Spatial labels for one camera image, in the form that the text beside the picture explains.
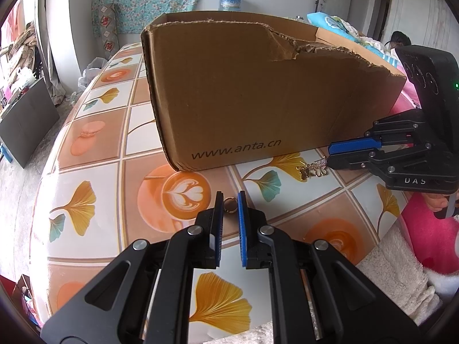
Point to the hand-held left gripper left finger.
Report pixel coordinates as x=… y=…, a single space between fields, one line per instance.
x=218 y=222

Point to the grey cabinet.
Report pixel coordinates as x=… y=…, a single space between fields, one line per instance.
x=25 y=122

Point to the gold butterfly pendant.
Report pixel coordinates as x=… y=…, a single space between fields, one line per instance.
x=304 y=173

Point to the pink floral blanket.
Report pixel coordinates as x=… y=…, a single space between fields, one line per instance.
x=426 y=229

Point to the floral wall cloth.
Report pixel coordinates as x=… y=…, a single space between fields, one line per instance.
x=150 y=0

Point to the blue printed quilt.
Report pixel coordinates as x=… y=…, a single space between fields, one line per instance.
x=322 y=19

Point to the red patterned cushion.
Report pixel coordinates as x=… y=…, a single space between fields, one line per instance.
x=106 y=28

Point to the patterned tablecloth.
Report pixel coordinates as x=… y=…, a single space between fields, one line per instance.
x=89 y=258

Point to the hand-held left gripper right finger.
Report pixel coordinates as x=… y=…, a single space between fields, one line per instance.
x=242 y=229

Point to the blue water bottle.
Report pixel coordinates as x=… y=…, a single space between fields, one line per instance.
x=230 y=3

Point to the white plastic bag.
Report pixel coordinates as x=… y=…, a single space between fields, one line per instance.
x=91 y=70

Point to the person's right hand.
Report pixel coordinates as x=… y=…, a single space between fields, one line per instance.
x=435 y=202

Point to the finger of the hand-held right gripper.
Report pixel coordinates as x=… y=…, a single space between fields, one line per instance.
x=351 y=147
x=348 y=161

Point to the brown cardboard box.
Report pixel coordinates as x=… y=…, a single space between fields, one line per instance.
x=233 y=96

